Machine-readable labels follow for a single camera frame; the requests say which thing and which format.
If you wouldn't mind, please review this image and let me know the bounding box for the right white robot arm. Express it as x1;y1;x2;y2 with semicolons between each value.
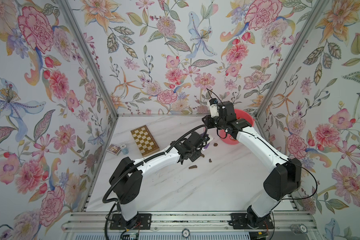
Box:
203;99;302;219

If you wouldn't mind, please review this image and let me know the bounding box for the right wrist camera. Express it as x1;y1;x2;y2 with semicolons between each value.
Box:
208;98;219;118

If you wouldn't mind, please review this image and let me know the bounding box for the pink plastic bucket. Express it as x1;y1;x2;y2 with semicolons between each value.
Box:
217;108;255;146

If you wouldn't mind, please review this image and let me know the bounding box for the aluminium front rail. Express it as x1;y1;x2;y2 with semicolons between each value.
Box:
62;211;322;240

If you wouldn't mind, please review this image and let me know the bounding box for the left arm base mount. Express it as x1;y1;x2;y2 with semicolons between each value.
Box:
109;213;152;230

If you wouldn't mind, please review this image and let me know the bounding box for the purple trowel pink handle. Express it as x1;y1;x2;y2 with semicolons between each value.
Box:
202;136;214;151

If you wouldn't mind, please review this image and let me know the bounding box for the small card box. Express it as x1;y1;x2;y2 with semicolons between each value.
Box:
107;144;121;156

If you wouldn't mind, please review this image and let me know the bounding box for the small blue patterned cup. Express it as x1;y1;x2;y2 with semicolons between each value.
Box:
120;144;129;155

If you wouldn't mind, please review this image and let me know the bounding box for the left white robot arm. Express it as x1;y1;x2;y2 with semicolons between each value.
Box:
103;132;214;224

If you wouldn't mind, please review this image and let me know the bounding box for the wooden chessboard box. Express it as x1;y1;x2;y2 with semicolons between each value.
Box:
131;125;160;157

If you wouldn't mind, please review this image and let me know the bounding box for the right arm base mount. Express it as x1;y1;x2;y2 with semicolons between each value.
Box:
228;213;275;230

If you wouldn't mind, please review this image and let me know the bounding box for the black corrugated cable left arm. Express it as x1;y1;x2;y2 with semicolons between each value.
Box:
101;124;209;205

